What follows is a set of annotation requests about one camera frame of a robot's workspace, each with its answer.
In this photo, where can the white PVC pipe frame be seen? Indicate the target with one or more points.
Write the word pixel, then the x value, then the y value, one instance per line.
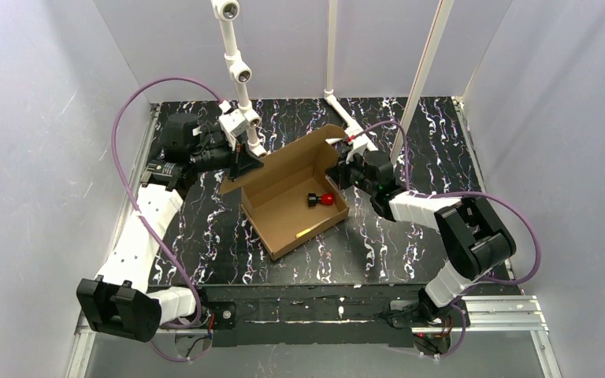
pixel 240 73

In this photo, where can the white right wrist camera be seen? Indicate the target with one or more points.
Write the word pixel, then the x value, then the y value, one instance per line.
pixel 351 147

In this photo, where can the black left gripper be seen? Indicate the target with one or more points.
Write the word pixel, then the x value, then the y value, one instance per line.
pixel 236 162

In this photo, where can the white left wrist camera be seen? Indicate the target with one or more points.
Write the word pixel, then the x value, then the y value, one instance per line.
pixel 234 124

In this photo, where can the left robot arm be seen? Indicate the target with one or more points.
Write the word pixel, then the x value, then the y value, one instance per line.
pixel 117 301

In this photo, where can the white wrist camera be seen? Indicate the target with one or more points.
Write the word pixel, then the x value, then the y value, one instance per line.
pixel 351 147
pixel 234 124

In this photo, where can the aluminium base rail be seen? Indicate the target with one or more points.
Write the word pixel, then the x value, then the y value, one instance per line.
pixel 483 313

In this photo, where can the yellow rectangular block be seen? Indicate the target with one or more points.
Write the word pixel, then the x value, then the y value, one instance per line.
pixel 303 232

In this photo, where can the brown cardboard box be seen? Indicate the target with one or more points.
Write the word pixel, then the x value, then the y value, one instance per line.
pixel 274 196

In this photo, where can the red black knob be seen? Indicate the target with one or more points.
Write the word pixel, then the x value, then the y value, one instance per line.
pixel 313 199

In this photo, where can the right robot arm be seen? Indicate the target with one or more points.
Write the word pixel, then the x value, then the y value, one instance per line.
pixel 474 237

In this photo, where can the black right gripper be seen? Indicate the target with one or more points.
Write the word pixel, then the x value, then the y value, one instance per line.
pixel 348 170

